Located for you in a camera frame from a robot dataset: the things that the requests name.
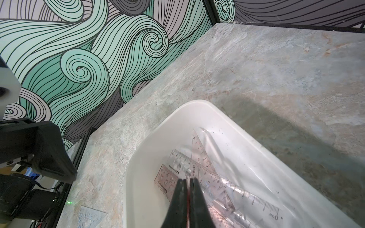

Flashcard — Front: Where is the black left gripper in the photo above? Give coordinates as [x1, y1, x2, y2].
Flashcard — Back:
[1, 118, 78, 183]

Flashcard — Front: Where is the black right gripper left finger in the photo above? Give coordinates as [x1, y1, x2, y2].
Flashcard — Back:
[161, 179, 189, 228]

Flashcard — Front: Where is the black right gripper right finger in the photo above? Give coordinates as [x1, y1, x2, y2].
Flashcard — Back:
[189, 178, 215, 228]

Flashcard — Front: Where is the pink straight ruler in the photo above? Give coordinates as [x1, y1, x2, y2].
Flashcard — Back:
[153, 163, 237, 228]

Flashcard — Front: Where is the clear straight ruler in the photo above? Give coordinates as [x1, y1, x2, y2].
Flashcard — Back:
[168, 150, 284, 228]

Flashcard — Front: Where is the blue triangle ruler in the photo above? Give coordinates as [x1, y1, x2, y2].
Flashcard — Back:
[77, 206, 107, 228]

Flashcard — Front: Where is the pink triangle ruler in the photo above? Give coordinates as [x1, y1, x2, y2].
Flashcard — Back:
[191, 129, 217, 181]

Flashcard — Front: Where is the white plastic storage box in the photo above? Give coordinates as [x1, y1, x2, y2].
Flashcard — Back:
[123, 97, 365, 228]

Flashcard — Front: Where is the black corner frame post left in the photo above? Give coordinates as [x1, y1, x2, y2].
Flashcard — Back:
[202, 0, 221, 26]

